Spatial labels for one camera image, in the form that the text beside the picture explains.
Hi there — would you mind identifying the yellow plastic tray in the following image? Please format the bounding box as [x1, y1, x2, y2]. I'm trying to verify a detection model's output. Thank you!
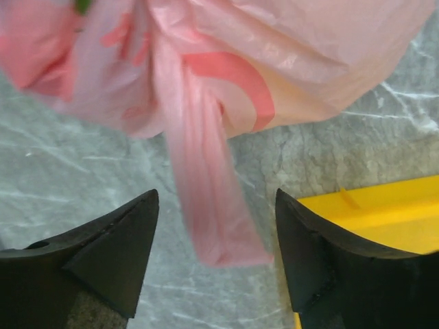
[293, 175, 439, 329]

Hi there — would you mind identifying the pink plastic bag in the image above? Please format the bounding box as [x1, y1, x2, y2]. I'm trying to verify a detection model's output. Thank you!
[1, 1, 437, 267]

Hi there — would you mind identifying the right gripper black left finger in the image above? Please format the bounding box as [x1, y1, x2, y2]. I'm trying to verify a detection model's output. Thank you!
[1, 190, 159, 328]

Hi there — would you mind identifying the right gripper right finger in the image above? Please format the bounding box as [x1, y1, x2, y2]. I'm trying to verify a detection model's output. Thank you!
[275, 191, 438, 328]

